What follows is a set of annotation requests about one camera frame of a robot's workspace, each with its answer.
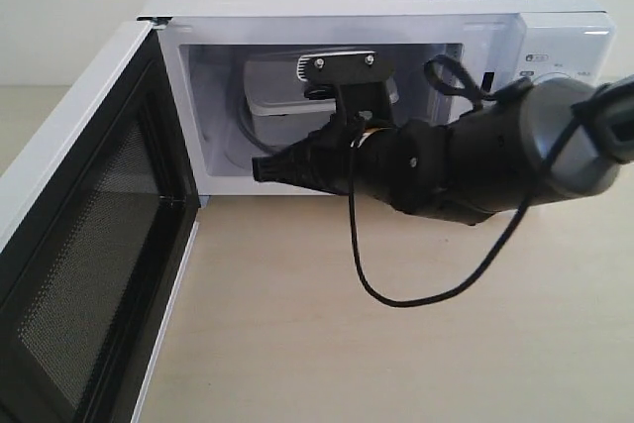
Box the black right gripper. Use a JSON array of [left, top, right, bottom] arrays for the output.
[[252, 120, 494, 226]]

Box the white plastic lidded container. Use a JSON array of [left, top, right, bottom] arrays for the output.
[[243, 50, 371, 147]]

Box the white microwave door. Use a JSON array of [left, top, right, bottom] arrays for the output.
[[1, 20, 199, 422]]

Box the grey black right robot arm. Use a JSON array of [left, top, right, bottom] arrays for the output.
[[252, 77, 633, 225]]

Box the white Midea microwave oven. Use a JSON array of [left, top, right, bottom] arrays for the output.
[[140, 0, 615, 197]]

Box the glass turntable plate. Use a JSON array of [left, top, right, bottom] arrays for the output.
[[228, 94, 284, 156]]

